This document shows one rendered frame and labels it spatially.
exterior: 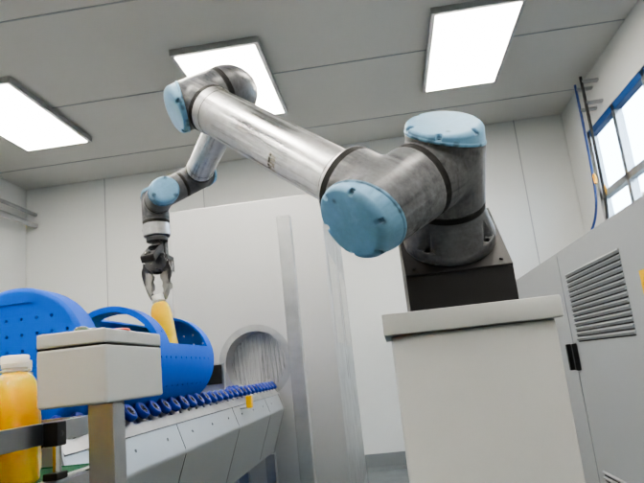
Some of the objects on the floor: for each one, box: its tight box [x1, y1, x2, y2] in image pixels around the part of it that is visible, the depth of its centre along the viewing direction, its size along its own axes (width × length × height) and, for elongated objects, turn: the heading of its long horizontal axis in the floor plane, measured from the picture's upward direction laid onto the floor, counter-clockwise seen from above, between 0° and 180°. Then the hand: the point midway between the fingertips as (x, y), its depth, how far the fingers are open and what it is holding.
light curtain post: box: [276, 215, 317, 483], centre depth 251 cm, size 6×6×170 cm
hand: (158, 295), depth 194 cm, fingers closed on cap, 4 cm apart
